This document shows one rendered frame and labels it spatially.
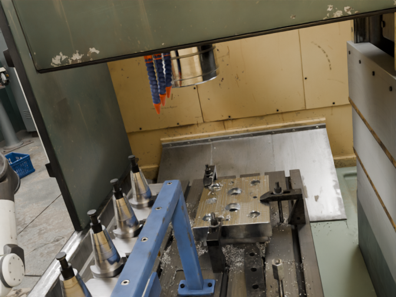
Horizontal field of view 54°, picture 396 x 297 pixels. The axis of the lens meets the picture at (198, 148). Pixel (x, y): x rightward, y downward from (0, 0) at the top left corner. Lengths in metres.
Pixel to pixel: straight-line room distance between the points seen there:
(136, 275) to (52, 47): 0.41
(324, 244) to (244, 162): 0.61
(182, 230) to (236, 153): 1.13
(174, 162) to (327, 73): 0.90
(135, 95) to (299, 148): 0.91
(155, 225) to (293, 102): 1.41
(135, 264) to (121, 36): 0.38
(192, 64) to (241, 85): 1.13
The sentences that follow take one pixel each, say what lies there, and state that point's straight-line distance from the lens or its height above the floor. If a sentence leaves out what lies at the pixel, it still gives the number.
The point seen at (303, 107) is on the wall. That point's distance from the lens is 2.08.
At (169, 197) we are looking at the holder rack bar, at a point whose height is 1.23.
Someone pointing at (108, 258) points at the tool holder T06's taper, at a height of 1.24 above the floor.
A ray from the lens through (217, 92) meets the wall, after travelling 2.06.
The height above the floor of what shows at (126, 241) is 1.22.
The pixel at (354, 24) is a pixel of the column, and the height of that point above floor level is 1.47.
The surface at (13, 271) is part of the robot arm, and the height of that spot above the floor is 1.11.
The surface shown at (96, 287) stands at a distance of 0.70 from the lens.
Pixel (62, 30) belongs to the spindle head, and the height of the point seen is 1.61.
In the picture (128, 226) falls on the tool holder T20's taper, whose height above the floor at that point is 1.23.
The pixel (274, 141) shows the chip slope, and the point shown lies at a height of 0.83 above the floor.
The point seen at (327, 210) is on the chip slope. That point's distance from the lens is 1.81.
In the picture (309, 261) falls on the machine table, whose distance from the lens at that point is 1.14.
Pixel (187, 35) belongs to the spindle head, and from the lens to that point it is 0.65.
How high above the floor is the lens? 1.63
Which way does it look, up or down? 22 degrees down
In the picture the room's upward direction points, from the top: 12 degrees counter-clockwise
